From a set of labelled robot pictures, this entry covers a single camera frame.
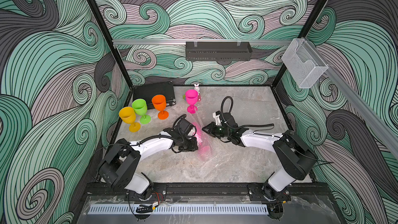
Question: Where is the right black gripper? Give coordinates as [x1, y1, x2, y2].
[201, 122, 231, 139]

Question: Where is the pink wine glass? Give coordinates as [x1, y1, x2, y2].
[195, 130, 211, 161]

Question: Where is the bubble wrap of pink glass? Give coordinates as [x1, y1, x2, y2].
[187, 113, 212, 162]

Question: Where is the magenta wine glass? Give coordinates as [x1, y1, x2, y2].
[185, 89, 199, 114]

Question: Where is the orange plastic wine glass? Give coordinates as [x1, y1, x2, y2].
[151, 94, 169, 120]

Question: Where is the green plastic wine glass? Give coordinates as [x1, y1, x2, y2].
[132, 99, 151, 124]

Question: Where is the yellow wine glass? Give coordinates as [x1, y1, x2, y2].
[119, 107, 141, 132]

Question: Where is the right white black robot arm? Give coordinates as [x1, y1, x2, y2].
[202, 96, 318, 202]

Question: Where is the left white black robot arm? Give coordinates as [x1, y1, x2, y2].
[97, 114, 199, 200]

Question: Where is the small bunny figurine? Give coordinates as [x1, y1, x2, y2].
[194, 84, 201, 101]

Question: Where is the black hard case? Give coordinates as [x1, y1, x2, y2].
[132, 81, 176, 110]

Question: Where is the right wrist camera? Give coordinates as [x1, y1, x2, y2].
[212, 111, 237, 126]

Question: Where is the black perforated wall tray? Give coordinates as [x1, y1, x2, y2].
[185, 41, 253, 62]

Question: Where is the white slotted cable duct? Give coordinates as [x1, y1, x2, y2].
[88, 203, 268, 215]

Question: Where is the clear plastic wall bin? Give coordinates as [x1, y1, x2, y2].
[282, 38, 329, 89]

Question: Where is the black front mounting rail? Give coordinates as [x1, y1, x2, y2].
[83, 183, 331, 200]

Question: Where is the aluminium back wall rail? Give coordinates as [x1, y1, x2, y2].
[112, 38, 293, 46]

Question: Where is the aluminium wall rail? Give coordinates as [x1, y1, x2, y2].
[309, 42, 398, 157]
[112, 38, 293, 46]

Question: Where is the aluminium right wall rail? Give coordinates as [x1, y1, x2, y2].
[309, 42, 398, 157]

